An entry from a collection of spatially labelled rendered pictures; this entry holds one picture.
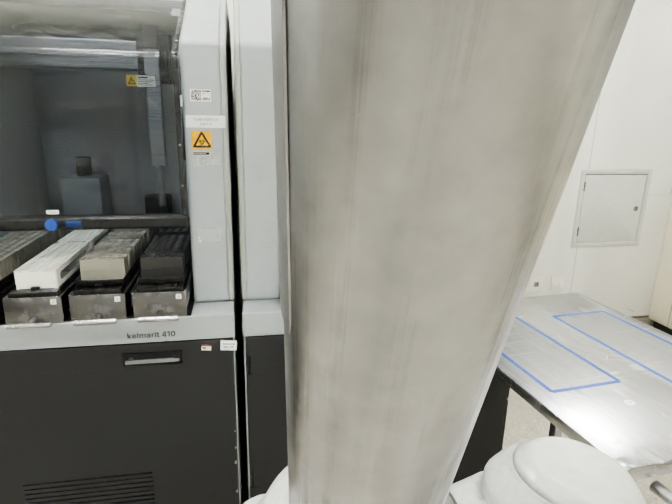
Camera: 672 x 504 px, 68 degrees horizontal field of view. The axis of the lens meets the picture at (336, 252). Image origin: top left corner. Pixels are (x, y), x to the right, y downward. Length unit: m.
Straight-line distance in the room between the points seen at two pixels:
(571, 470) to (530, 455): 0.03
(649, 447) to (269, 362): 0.95
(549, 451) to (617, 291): 2.99
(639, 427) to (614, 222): 2.48
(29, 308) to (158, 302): 0.31
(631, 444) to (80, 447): 1.34
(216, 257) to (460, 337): 1.28
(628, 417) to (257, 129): 1.04
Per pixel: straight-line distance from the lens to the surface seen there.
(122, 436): 1.59
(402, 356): 0.18
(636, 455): 0.84
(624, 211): 3.33
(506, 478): 0.49
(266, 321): 1.40
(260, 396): 1.51
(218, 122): 1.38
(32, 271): 1.48
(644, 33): 3.29
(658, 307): 3.62
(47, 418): 1.61
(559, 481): 0.48
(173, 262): 1.43
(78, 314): 1.45
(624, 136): 3.25
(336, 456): 0.24
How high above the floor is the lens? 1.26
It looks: 15 degrees down
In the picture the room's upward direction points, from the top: 1 degrees clockwise
